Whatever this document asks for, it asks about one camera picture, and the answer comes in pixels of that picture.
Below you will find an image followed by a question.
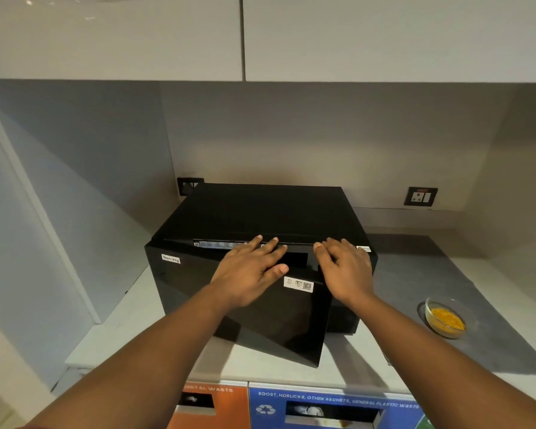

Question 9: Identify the person's right hand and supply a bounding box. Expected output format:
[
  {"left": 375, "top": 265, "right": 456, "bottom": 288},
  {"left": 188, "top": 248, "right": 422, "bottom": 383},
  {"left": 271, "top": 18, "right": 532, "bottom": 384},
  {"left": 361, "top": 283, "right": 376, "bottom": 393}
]
[{"left": 313, "top": 238, "right": 376, "bottom": 310}]

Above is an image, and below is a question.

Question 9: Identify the person's left hand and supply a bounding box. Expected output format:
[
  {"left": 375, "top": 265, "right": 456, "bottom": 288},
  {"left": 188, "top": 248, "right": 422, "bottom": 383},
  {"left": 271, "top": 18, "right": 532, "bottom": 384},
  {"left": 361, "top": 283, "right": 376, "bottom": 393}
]
[{"left": 209, "top": 235, "right": 290, "bottom": 308}]

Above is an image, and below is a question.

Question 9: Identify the black microwave door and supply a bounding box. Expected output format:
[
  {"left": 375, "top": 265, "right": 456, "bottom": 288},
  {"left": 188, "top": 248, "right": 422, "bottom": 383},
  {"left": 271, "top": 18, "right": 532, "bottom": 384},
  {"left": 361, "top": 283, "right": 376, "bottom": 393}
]
[{"left": 144, "top": 239, "right": 334, "bottom": 369}]

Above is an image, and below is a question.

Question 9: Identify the person's left forearm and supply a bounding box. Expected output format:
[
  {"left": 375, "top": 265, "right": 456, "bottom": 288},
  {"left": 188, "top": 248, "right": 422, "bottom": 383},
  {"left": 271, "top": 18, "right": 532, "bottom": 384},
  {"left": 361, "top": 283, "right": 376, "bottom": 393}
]
[{"left": 24, "top": 283, "right": 246, "bottom": 429}]

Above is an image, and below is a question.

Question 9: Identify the person's right forearm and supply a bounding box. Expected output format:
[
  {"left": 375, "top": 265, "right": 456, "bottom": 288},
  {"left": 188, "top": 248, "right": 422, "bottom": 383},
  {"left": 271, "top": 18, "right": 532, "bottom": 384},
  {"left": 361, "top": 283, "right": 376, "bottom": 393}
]
[{"left": 356, "top": 294, "right": 536, "bottom": 429}]

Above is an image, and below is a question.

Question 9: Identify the white label with square code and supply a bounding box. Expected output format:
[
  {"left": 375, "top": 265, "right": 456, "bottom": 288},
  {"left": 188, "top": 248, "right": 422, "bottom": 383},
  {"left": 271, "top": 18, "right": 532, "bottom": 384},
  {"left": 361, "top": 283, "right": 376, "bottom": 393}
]
[{"left": 283, "top": 276, "right": 314, "bottom": 293}]

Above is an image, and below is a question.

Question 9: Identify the black microwave oven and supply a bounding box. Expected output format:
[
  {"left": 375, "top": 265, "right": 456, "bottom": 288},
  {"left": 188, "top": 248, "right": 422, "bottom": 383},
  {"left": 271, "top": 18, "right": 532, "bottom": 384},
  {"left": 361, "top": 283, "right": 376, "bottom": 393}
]
[{"left": 151, "top": 183, "right": 379, "bottom": 335}]

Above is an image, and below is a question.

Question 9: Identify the long strip label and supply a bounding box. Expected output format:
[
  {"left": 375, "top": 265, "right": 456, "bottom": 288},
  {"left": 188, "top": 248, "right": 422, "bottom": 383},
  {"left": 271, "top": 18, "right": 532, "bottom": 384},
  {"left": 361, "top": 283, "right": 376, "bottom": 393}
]
[{"left": 192, "top": 239, "right": 251, "bottom": 251}]

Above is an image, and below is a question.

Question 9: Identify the black socket with white switches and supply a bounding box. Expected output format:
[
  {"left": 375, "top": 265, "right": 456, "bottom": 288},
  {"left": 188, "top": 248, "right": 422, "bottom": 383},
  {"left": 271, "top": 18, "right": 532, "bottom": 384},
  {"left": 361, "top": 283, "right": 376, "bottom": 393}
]
[{"left": 404, "top": 186, "right": 439, "bottom": 207}]

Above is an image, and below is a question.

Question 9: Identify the blue waste bin panel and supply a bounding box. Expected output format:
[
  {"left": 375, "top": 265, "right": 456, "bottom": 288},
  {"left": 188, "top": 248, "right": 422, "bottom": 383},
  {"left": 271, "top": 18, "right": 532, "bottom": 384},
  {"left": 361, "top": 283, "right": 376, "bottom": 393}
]
[{"left": 248, "top": 383, "right": 426, "bottom": 429}]

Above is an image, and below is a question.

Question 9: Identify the yellow food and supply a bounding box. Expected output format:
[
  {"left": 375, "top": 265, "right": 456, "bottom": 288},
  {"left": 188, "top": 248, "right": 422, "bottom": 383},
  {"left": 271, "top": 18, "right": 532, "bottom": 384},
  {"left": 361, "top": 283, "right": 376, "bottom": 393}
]
[{"left": 430, "top": 307, "right": 466, "bottom": 334}]

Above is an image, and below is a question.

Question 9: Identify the orange waste bin panel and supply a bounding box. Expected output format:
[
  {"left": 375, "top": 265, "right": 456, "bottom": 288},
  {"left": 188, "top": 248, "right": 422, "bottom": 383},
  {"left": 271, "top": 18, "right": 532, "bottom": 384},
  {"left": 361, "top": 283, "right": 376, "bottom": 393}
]
[{"left": 167, "top": 381, "right": 250, "bottom": 429}]

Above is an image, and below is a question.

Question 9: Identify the clear glass bowl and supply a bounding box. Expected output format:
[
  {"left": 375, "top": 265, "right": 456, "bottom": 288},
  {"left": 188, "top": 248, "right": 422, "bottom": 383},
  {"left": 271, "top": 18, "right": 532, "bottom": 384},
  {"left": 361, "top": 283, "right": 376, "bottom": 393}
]
[{"left": 424, "top": 297, "right": 475, "bottom": 340}]

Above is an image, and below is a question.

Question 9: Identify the black wall socket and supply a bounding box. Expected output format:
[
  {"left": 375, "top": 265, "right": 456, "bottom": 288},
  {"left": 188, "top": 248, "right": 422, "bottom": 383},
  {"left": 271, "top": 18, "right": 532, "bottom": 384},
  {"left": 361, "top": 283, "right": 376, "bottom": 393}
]
[{"left": 177, "top": 177, "right": 205, "bottom": 198}]

